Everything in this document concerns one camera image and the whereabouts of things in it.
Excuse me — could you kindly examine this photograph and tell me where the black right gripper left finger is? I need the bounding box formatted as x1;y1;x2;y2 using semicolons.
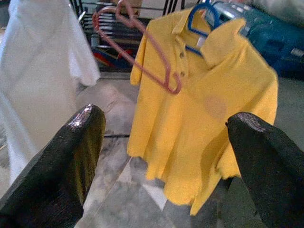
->
0;104;106;228

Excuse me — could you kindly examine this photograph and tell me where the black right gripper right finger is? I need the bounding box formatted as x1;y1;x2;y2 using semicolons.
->
225;112;304;228

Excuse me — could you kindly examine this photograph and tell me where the pink plastic hanger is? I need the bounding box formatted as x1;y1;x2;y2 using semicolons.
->
92;0;183;95

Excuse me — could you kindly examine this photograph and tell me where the blue plastic hanger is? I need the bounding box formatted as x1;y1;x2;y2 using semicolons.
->
185;0;223;57

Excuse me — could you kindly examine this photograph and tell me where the yellow polo shirt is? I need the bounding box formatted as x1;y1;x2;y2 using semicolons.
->
127;10;279;216

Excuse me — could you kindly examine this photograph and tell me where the white shirt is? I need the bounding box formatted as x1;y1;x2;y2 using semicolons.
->
0;0;102;186

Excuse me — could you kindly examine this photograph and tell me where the blue plastic storage box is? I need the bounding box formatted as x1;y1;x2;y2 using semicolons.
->
211;1;304;79

